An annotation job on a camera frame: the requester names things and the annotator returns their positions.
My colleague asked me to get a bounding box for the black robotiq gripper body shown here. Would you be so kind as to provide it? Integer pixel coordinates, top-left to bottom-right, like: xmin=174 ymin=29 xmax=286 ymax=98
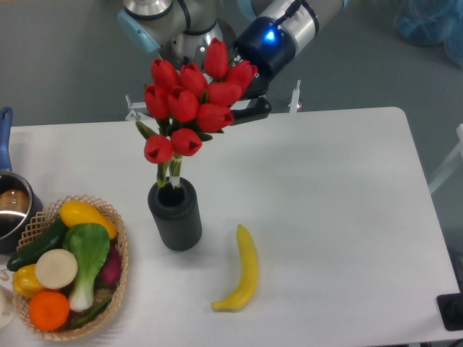
xmin=229 ymin=17 xmax=296 ymax=99

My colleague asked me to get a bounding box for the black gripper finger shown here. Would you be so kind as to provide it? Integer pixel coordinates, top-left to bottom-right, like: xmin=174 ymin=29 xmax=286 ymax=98
xmin=231 ymin=96 xmax=271 ymax=126

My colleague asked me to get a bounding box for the red tulip bouquet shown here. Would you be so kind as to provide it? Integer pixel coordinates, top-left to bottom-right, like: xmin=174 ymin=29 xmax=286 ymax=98
xmin=136 ymin=38 xmax=258 ymax=188

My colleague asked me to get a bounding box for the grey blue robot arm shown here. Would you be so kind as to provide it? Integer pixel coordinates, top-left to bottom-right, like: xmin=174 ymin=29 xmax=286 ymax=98
xmin=117 ymin=1 xmax=347 ymax=124

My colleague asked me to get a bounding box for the dark grey ribbed vase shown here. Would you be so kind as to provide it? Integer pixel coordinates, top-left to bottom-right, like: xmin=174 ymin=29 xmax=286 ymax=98
xmin=148 ymin=178 xmax=203 ymax=252

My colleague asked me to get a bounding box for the blue plastic bag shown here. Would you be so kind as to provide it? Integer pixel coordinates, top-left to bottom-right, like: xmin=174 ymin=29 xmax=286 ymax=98
xmin=394 ymin=1 xmax=462 ymax=67

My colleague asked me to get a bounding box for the yellow banana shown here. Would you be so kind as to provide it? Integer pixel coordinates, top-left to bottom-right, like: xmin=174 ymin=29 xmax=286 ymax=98
xmin=211 ymin=224 xmax=260 ymax=312

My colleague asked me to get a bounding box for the yellow squash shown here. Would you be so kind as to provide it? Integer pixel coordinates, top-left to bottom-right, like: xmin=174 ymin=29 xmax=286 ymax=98
xmin=59 ymin=200 xmax=118 ymax=240

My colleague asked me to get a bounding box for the green bok choy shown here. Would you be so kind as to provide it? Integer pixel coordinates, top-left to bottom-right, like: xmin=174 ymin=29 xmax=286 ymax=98
xmin=63 ymin=223 xmax=110 ymax=312

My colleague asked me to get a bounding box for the purple sweet potato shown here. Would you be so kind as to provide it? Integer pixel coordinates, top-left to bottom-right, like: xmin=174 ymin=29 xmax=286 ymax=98
xmin=98 ymin=244 xmax=122 ymax=285

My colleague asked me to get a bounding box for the dark green cucumber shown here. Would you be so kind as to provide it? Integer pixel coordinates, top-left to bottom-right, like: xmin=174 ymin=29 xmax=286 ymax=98
xmin=7 ymin=218 xmax=68 ymax=272

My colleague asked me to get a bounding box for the green chili pepper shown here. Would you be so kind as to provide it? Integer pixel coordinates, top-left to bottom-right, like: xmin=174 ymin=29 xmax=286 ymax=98
xmin=69 ymin=296 xmax=112 ymax=330

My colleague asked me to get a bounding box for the black device at table edge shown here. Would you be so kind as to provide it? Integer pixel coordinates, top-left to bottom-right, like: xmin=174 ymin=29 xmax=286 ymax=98
xmin=436 ymin=293 xmax=462 ymax=331

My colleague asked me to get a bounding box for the woven bamboo basket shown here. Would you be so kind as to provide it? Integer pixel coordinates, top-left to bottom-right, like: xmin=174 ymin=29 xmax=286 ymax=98
xmin=13 ymin=195 xmax=129 ymax=341

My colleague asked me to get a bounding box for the orange fruit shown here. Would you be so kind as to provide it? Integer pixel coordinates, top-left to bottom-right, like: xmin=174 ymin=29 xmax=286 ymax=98
xmin=28 ymin=291 xmax=70 ymax=331

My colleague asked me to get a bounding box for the yellow bell pepper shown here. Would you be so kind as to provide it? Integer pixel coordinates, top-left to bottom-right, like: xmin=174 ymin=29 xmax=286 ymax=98
xmin=12 ymin=264 xmax=46 ymax=299

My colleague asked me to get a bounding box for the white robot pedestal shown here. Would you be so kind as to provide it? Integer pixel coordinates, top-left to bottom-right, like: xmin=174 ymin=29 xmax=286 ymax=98
xmin=124 ymin=43 xmax=303 ymax=122

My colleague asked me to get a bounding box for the white frame at right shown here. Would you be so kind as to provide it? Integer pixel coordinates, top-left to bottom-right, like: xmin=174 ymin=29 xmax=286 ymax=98
xmin=428 ymin=124 xmax=462 ymax=194

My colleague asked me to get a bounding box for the blue handled saucepan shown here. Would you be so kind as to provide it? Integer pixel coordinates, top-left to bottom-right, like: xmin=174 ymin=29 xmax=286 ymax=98
xmin=1 ymin=107 xmax=43 ymax=254

